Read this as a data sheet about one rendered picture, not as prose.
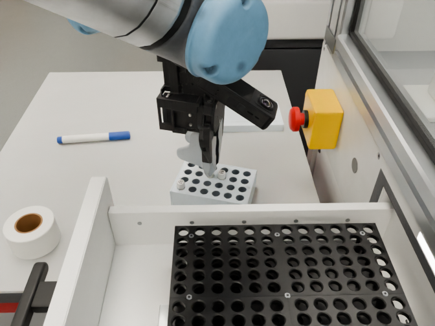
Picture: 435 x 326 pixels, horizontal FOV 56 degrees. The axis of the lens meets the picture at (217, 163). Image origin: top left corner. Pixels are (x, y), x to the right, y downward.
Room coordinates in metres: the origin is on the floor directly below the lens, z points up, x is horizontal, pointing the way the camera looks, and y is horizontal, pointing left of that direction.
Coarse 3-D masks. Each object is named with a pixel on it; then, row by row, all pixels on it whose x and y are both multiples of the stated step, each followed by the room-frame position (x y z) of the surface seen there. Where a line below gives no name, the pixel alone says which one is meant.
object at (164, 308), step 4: (388, 288) 0.25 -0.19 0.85; (160, 308) 0.23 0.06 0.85; (164, 308) 0.23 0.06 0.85; (160, 312) 0.22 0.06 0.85; (164, 312) 0.22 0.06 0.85; (160, 316) 0.22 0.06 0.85; (164, 316) 0.22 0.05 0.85; (160, 320) 0.22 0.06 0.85; (164, 320) 0.22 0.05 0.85; (160, 324) 0.21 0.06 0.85; (164, 324) 0.21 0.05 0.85
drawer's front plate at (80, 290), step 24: (96, 192) 0.32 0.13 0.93; (96, 216) 0.29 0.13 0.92; (72, 240) 0.26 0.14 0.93; (96, 240) 0.27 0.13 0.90; (72, 264) 0.23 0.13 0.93; (96, 264) 0.26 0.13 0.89; (72, 288) 0.20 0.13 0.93; (96, 288) 0.24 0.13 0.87; (48, 312) 0.18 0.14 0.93; (72, 312) 0.19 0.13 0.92; (96, 312) 0.22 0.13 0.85
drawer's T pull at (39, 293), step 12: (36, 264) 0.24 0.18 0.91; (36, 276) 0.23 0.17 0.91; (36, 288) 0.21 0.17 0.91; (48, 288) 0.21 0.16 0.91; (24, 300) 0.20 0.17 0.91; (36, 300) 0.20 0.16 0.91; (48, 300) 0.20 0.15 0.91; (24, 312) 0.19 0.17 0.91; (36, 312) 0.19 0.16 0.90; (12, 324) 0.18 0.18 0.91; (24, 324) 0.18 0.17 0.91
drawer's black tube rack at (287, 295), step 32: (256, 224) 0.30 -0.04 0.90; (288, 224) 0.30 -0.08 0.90; (320, 224) 0.30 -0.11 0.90; (352, 224) 0.30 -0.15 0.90; (192, 256) 0.26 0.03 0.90; (224, 256) 0.26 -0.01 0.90; (256, 256) 0.26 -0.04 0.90; (288, 256) 0.26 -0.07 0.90; (320, 256) 0.26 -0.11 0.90; (352, 256) 0.26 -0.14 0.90; (384, 256) 0.26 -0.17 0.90; (192, 288) 0.22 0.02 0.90; (224, 288) 0.22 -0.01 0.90; (256, 288) 0.24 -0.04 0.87; (288, 288) 0.22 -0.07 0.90; (320, 288) 0.24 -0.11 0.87; (352, 288) 0.24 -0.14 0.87; (384, 288) 0.22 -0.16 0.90; (192, 320) 0.19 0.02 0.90; (224, 320) 0.19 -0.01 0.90; (256, 320) 0.21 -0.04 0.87; (288, 320) 0.19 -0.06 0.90; (320, 320) 0.21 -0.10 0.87; (352, 320) 0.19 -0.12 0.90; (384, 320) 0.20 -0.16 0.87
